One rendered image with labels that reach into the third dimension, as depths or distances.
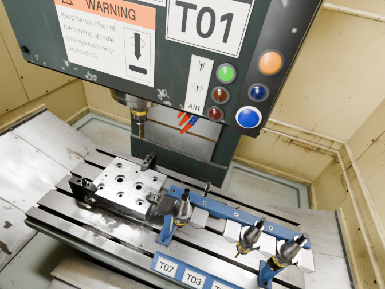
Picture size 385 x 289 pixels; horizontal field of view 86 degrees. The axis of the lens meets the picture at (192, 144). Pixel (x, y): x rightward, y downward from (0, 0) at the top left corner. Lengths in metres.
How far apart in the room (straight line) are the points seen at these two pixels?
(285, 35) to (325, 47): 1.09
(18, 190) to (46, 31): 1.18
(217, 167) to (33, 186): 1.09
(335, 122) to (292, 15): 1.31
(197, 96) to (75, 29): 0.20
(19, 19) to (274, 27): 0.38
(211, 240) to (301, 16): 0.90
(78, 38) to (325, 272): 1.29
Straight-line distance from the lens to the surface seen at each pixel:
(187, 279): 0.92
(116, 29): 0.34
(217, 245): 1.02
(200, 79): 0.30
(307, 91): 1.43
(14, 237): 1.44
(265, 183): 1.78
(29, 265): 1.38
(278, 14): 0.27
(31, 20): 0.45
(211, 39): 0.29
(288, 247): 0.70
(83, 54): 0.40
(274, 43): 0.28
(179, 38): 0.30
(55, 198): 1.17
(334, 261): 1.34
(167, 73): 0.32
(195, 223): 0.68
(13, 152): 1.63
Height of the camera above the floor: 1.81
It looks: 41 degrees down
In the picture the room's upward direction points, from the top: 12 degrees clockwise
